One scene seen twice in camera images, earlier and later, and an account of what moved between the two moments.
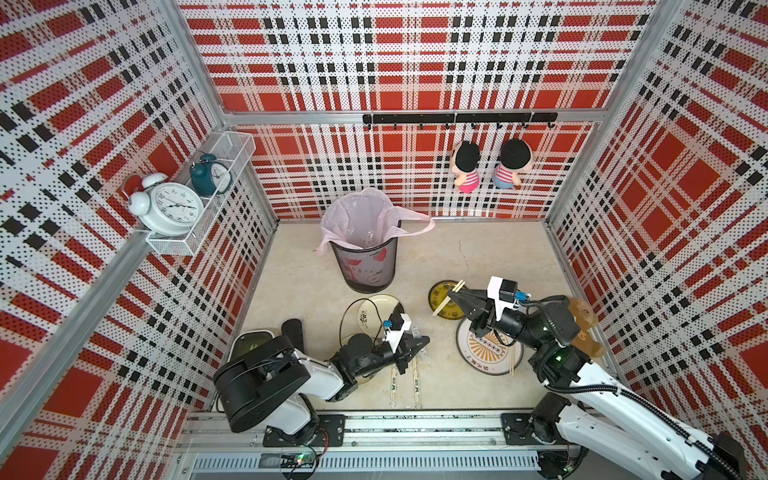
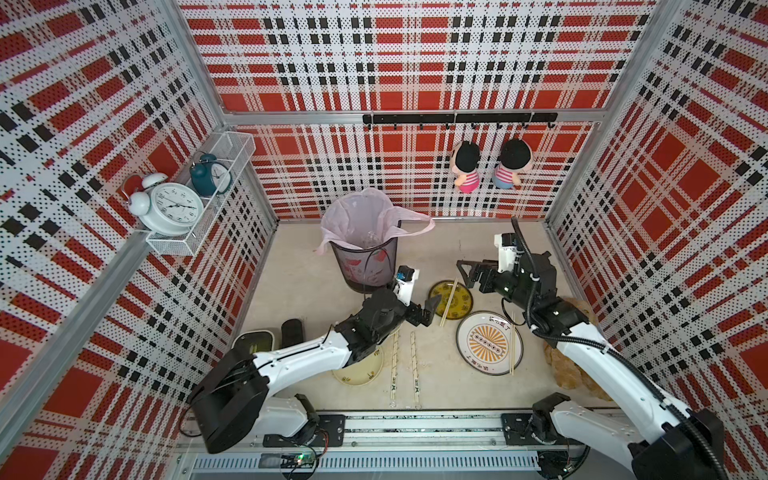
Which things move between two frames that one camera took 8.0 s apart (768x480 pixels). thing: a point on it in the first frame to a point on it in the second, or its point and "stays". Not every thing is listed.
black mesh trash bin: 366,270 stays
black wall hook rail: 523,118 stays
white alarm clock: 163,207 stays
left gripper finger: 409,346 to 428,312
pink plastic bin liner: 367,217 stays
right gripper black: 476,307 to 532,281
